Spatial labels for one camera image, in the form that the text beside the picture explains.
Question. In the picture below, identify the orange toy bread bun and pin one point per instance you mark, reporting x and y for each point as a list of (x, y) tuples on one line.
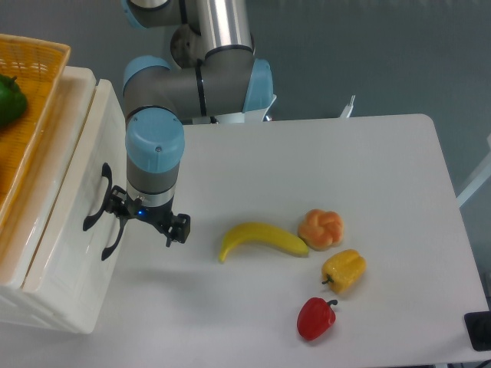
[(321, 229)]

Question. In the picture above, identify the red toy bell pepper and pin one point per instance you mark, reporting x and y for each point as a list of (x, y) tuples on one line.
[(315, 318)]

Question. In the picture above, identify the yellow toy banana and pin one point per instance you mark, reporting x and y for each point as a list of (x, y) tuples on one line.
[(259, 232)]

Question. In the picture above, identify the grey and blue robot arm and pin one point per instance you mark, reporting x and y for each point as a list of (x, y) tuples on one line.
[(224, 78)]

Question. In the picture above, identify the white drawer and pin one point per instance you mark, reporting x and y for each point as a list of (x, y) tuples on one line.
[(68, 276)]

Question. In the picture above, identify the orange woven basket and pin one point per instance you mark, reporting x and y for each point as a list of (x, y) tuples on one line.
[(31, 70)]

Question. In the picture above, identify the yellow toy bell pepper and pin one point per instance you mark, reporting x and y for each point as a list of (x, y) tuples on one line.
[(343, 270)]

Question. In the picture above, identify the black device at table edge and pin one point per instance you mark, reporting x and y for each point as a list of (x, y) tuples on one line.
[(478, 329)]

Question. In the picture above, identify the black lower drawer handle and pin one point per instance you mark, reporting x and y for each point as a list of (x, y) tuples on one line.
[(109, 250)]

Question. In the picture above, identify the white plastic drawer cabinet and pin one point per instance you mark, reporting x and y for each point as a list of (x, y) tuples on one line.
[(29, 216)]

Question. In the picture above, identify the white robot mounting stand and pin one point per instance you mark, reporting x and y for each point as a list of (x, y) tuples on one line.
[(253, 116)]

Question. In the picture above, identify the green toy bell pepper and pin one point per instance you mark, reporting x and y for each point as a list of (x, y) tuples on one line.
[(13, 101)]

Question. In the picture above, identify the white frame bar right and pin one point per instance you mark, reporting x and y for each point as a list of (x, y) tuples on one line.
[(473, 182)]

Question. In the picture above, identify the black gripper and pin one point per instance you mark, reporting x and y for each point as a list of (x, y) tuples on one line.
[(176, 228)]

